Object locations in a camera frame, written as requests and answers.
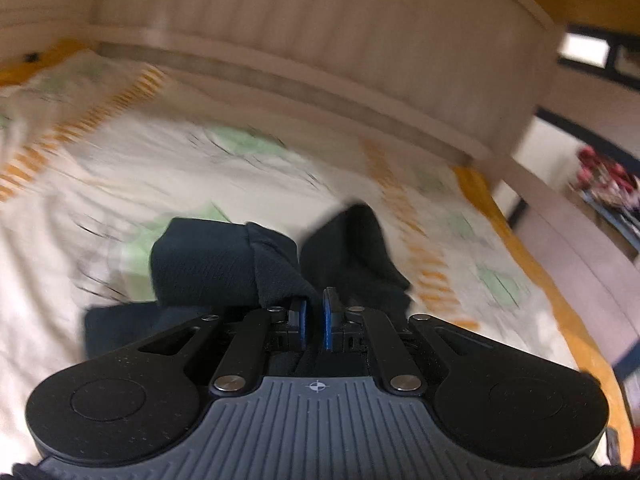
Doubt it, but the dark navy hooded jacket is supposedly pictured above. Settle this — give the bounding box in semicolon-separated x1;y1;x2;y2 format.
84;203;411;359

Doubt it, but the pile of clothes on shelf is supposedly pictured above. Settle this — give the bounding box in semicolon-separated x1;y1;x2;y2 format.
572;145;639;219

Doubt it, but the white leaf-pattern bed sheet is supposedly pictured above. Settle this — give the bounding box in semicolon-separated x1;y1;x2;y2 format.
1;40;634;470

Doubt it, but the pale wooden bed frame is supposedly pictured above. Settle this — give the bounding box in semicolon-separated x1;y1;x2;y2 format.
1;0;639;322

